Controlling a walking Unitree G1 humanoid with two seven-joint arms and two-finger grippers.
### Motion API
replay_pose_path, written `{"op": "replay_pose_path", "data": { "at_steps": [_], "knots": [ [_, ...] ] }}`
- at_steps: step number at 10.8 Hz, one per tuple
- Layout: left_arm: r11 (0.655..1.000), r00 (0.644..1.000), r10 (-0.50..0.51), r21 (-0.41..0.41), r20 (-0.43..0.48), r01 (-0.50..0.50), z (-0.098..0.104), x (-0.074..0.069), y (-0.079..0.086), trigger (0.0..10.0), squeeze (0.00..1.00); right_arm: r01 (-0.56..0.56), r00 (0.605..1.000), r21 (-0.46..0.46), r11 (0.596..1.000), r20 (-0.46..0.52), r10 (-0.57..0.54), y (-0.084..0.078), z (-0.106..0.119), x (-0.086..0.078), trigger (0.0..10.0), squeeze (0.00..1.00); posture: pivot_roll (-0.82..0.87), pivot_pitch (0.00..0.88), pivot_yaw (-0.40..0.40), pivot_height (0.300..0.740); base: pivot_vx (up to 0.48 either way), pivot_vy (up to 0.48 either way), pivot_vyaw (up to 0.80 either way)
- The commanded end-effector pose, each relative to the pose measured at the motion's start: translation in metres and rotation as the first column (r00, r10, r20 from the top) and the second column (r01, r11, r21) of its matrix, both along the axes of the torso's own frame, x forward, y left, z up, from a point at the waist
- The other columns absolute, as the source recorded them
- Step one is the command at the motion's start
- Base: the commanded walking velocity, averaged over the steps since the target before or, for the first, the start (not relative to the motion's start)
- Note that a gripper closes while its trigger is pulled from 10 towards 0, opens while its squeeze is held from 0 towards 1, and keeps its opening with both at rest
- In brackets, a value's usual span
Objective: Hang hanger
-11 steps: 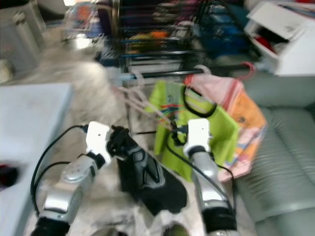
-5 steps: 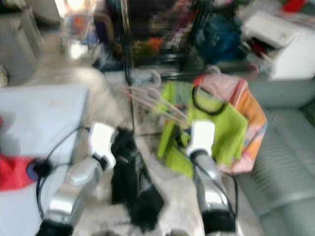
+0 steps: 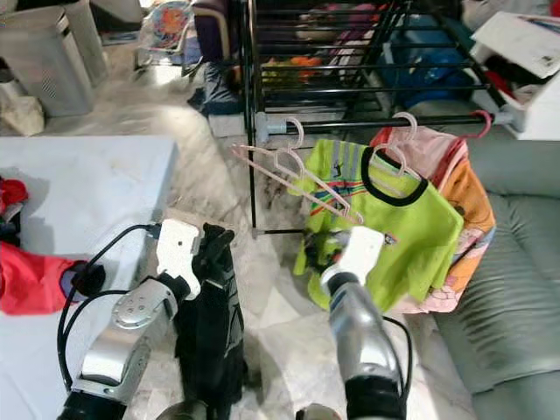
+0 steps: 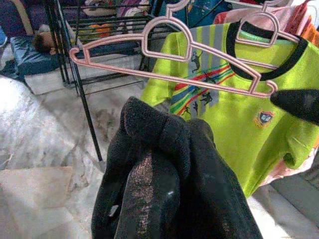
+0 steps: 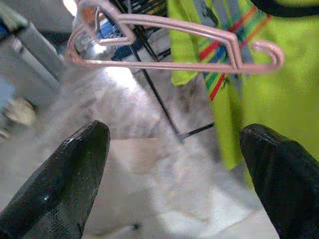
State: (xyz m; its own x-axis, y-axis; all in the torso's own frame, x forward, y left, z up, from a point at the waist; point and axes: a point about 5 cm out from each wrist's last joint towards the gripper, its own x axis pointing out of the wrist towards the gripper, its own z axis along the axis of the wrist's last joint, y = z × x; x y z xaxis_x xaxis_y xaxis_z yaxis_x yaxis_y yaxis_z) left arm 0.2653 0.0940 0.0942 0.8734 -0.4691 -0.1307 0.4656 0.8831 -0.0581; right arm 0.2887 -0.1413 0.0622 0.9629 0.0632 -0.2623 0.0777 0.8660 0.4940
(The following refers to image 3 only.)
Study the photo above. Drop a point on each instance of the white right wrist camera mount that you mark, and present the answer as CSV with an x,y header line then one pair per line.
x,y
360,254

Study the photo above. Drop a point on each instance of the red plastic hanger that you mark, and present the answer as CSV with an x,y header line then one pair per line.
x,y
486,125

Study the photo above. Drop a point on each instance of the grey right robot leg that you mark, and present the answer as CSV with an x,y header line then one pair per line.
x,y
318,413

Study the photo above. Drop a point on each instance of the black metal drying rack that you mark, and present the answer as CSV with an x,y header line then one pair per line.
x,y
271,129

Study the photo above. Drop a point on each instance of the grey-green leather sofa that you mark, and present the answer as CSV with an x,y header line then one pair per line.
x,y
507,332

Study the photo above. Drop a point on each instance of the purple armchair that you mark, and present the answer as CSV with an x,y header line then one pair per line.
x,y
214,31

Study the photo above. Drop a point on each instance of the orange and yellow toys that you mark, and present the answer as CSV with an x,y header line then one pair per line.
x,y
302,66

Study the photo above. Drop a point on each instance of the red long-sleeved garment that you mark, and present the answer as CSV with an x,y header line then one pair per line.
x,y
35,280

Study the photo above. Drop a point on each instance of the pink and orange garment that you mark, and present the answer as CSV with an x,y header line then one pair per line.
x,y
472,210

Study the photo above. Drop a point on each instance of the white plastic storage box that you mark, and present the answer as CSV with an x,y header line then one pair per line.
x,y
525,44

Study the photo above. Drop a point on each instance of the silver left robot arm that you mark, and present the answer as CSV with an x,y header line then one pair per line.
x,y
131,337

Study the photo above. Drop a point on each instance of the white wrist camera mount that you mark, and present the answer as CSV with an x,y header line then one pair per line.
x,y
178,254
360,254

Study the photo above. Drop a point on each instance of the white plastic hanger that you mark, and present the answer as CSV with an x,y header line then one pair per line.
x,y
413,127

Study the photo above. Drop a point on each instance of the beige bag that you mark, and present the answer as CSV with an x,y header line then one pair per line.
x,y
19,115

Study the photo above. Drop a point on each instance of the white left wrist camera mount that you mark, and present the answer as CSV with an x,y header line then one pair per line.
x,y
178,254

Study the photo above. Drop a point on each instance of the blue bag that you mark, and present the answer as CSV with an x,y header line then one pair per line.
x,y
429,70

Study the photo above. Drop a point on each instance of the grey robot leg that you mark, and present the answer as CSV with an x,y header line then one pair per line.
x,y
182,411
318,413

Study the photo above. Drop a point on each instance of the large white folding table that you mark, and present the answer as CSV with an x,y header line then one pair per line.
x,y
87,201

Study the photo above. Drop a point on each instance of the colourful children's seat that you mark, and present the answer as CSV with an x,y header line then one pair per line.
x,y
164,26

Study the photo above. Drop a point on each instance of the black garment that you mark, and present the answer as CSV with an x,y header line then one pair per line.
x,y
9,229
210,350

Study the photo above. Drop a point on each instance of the lime green t-shirt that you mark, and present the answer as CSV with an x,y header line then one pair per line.
x,y
411,236

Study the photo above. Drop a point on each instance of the dark blue cloth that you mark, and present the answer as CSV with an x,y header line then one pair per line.
x,y
217,89

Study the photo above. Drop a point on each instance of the grey left robot leg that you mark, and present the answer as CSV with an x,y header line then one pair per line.
x,y
182,411

